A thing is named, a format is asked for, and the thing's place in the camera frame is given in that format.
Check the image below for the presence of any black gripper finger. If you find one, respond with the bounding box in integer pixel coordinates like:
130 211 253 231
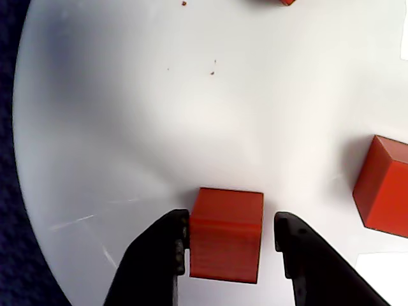
273 211 392 306
103 208 191 306

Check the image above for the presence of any red cube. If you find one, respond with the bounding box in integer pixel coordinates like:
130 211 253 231
251 0 297 6
352 134 408 239
188 187 265 284

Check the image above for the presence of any white round plate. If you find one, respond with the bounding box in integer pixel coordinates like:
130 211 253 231
11 0 408 306

